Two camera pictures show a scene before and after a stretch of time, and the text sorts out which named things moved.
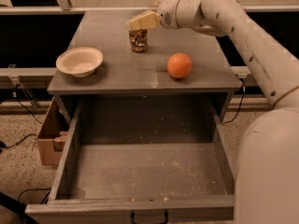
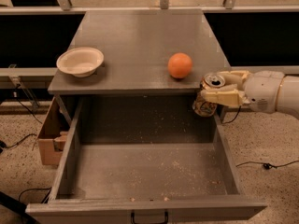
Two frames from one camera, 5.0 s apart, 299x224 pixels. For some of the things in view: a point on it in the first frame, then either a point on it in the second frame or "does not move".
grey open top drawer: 142,155 does not move
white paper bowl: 80,61 does not move
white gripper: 167,16 to 263,91
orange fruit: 179,65 does not move
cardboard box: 52,135 does not move
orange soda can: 138,38 to 208,82
